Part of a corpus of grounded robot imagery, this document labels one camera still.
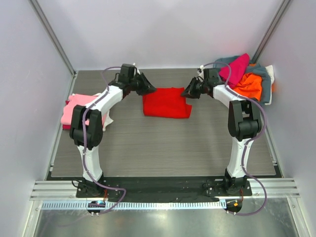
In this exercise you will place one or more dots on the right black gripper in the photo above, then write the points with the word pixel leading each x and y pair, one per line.
pixel 196 86

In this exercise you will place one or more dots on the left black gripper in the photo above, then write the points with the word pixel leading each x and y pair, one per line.
pixel 146 88

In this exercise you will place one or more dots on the red t shirt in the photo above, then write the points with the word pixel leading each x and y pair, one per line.
pixel 166 103

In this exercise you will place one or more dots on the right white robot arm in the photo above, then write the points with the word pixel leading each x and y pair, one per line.
pixel 244 123

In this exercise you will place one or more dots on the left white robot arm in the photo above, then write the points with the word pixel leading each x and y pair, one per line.
pixel 87 123

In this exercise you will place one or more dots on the magenta t shirt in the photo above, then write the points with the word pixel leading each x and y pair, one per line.
pixel 238 66

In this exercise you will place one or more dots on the orange t shirt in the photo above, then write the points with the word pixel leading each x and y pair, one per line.
pixel 250 86

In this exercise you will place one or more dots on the folded pink t shirt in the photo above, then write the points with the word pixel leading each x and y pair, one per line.
pixel 75 99

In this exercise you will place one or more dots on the blue laundry basket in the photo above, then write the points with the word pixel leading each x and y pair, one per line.
pixel 217 61

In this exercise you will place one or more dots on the white t shirt in basket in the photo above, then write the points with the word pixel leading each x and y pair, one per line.
pixel 270 71

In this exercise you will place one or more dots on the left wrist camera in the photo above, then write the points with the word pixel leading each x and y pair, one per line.
pixel 136 69

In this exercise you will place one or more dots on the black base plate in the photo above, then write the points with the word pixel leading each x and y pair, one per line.
pixel 162 189

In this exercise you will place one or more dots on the right aluminium frame post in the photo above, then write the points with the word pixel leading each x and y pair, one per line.
pixel 277 18

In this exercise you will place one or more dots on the aluminium frame post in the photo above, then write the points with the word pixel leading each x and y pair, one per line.
pixel 51 34
pixel 277 18

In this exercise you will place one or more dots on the white slotted cable duct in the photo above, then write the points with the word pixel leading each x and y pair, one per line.
pixel 101 205

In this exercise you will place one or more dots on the left aluminium frame post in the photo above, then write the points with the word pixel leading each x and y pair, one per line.
pixel 51 34

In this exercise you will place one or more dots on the aluminium front rail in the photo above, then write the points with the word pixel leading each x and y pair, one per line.
pixel 264 188

